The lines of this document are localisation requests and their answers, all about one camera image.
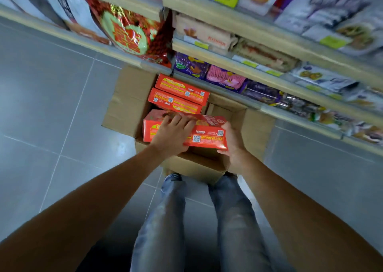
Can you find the person's right hand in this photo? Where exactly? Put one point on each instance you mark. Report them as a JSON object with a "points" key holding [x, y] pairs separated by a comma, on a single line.
{"points": [[236, 155]]}

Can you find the person's left hand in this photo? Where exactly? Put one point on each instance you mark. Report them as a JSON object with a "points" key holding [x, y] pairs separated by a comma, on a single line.
{"points": [[170, 140]]}

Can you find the person's left little finger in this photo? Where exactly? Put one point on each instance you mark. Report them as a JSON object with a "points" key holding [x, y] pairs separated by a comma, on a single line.
{"points": [[164, 121]]}

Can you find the person's left middle finger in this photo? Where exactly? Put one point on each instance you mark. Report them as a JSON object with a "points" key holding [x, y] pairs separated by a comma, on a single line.
{"points": [[183, 122]]}

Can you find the person's right thumb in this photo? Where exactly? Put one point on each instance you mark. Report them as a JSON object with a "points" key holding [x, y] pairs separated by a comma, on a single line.
{"points": [[227, 130]]}

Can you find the red product box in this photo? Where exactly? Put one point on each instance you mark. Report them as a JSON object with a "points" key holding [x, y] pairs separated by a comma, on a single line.
{"points": [[208, 134], [173, 101], [182, 89]]}

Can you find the person's right forearm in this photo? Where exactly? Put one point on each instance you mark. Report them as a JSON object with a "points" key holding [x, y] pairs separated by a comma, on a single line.
{"points": [[302, 221]]}

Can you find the person's left forearm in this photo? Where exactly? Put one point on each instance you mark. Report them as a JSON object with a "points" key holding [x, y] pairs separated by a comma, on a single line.
{"points": [[80, 209]]}

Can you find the brown cardboard carton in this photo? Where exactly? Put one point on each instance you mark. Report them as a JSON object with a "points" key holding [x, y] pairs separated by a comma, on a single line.
{"points": [[128, 101]]}

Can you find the dark purple snack packet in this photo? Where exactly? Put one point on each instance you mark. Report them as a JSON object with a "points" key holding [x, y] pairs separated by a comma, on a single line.
{"points": [[260, 91]]}

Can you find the pink snack packet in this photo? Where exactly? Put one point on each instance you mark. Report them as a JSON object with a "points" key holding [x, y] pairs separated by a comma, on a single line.
{"points": [[224, 77]]}

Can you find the silver dark snack packet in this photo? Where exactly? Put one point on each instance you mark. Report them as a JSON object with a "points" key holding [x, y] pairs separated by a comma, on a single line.
{"points": [[296, 104]]}

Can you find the brown snack packet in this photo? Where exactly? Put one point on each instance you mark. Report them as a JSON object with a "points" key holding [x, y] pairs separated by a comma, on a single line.
{"points": [[266, 54]]}

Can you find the beige snack packet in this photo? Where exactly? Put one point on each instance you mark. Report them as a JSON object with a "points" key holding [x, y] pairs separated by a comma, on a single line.
{"points": [[206, 30]]}

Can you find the red gold snack bag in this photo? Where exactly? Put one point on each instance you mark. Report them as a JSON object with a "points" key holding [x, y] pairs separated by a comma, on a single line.
{"points": [[128, 32]]}

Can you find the person's right leg in jeans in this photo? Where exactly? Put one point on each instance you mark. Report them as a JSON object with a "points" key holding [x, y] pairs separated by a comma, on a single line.
{"points": [[238, 227]]}

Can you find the person's leg in jeans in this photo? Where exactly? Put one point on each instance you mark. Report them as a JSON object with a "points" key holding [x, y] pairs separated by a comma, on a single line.
{"points": [[163, 227], [238, 227]]}

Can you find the wooden shelf unit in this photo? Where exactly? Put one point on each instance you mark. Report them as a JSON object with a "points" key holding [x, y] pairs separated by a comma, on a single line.
{"points": [[89, 45], [269, 35]]}

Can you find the person's left leg in jeans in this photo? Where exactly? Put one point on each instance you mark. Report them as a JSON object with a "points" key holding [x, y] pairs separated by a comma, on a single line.
{"points": [[163, 227]]}

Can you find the colourful snack packet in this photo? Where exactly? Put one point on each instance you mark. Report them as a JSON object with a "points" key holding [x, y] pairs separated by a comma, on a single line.
{"points": [[369, 133], [335, 119]]}

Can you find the white packet with yellow print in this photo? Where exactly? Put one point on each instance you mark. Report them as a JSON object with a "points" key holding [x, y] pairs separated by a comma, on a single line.
{"points": [[321, 76]]}

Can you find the pale snack packet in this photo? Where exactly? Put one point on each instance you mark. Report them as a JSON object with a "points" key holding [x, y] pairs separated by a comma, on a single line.
{"points": [[366, 98]]}

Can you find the white bag with black print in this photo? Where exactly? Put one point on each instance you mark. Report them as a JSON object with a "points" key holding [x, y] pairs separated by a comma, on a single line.
{"points": [[71, 8]]}

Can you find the large white purple bag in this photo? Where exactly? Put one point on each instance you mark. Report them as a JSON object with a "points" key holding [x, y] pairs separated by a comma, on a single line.
{"points": [[332, 8]]}

